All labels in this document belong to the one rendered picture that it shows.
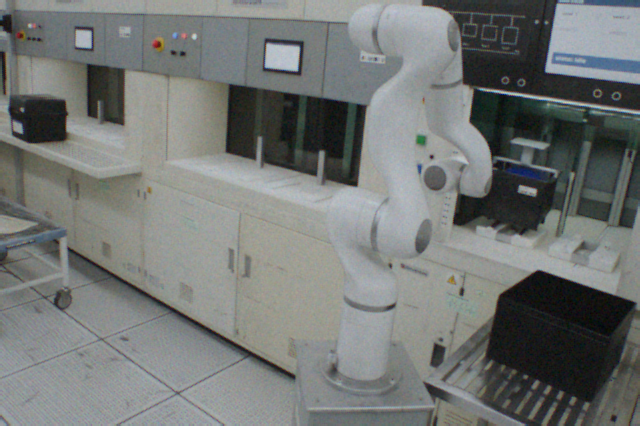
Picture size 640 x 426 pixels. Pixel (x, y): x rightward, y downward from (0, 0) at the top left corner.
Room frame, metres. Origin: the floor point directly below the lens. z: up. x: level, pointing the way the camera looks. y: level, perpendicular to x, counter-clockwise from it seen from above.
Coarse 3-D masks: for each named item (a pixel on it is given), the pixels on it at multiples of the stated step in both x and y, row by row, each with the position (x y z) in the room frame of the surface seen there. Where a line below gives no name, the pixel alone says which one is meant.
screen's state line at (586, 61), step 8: (552, 56) 1.58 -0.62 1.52; (560, 56) 1.57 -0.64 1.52; (568, 56) 1.56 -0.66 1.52; (576, 56) 1.54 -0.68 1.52; (584, 56) 1.53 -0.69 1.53; (592, 56) 1.52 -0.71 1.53; (568, 64) 1.55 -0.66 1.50; (576, 64) 1.54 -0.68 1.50; (584, 64) 1.53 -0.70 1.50; (592, 64) 1.52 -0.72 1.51; (600, 64) 1.50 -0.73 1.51; (608, 64) 1.49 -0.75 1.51; (616, 64) 1.48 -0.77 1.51; (624, 64) 1.47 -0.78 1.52; (632, 64) 1.46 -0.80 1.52; (632, 72) 1.45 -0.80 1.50
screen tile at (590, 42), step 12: (564, 12) 1.57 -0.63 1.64; (576, 12) 1.56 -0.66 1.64; (588, 12) 1.54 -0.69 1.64; (564, 24) 1.57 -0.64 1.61; (576, 24) 1.55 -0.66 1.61; (588, 24) 1.53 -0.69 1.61; (600, 24) 1.52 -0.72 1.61; (564, 36) 1.57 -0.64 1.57; (576, 36) 1.55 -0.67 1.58; (588, 36) 1.53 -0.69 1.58; (600, 36) 1.51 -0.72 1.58; (564, 48) 1.56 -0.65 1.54; (576, 48) 1.54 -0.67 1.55; (588, 48) 1.53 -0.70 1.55
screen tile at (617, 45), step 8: (616, 16) 1.49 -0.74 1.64; (624, 16) 1.48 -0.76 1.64; (632, 16) 1.47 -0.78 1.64; (608, 24) 1.50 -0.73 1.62; (616, 24) 1.49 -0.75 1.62; (624, 24) 1.48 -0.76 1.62; (632, 24) 1.47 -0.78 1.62; (608, 40) 1.50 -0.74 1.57; (616, 40) 1.49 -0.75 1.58; (624, 40) 1.47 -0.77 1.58; (632, 40) 1.46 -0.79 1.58; (608, 48) 1.50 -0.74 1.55; (616, 48) 1.48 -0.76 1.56; (624, 48) 1.47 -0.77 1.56; (632, 48) 1.46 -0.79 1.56
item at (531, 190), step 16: (528, 144) 1.84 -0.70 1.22; (544, 144) 1.87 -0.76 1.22; (496, 160) 1.94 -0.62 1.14; (512, 160) 1.90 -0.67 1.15; (528, 160) 1.85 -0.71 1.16; (496, 176) 1.83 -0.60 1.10; (512, 176) 1.80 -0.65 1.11; (496, 192) 1.83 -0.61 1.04; (512, 192) 1.80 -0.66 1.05; (528, 192) 1.77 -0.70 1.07; (544, 192) 1.74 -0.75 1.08; (480, 208) 1.86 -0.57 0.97; (496, 208) 1.83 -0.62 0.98; (512, 208) 1.80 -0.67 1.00; (528, 208) 1.77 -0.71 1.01; (544, 208) 1.79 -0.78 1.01; (496, 224) 1.87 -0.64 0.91; (512, 224) 1.79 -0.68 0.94; (528, 224) 1.76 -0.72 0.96
